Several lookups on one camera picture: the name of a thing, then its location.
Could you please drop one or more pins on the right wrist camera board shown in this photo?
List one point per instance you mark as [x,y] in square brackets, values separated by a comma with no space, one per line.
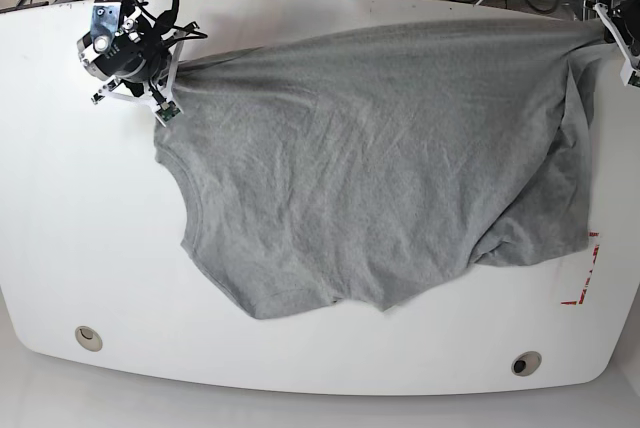
[166,112]

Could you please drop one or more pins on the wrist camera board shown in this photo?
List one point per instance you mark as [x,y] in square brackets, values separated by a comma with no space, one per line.
[630,76]
[166,112]

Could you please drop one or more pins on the red tape rectangle marking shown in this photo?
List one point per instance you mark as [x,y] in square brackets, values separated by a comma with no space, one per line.
[576,271]

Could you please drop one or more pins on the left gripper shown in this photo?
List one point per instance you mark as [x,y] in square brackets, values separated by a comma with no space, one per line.
[622,28]

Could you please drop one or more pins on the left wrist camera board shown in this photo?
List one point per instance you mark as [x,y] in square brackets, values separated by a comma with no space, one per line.
[630,76]

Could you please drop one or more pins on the right table grommet hole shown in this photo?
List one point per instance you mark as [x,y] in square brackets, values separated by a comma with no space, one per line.
[526,364]

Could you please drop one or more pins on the left table grommet hole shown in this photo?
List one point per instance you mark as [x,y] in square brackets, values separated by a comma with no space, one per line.
[88,339]

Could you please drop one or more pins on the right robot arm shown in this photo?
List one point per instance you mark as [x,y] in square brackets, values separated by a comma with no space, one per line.
[117,12]

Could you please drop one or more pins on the grey t-shirt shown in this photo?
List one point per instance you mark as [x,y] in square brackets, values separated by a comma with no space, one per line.
[375,164]

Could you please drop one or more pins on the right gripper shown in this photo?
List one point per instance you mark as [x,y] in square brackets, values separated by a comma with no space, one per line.
[134,62]

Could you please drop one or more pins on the table grommet hole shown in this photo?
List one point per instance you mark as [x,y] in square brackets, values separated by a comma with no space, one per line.
[88,339]
[526,364]

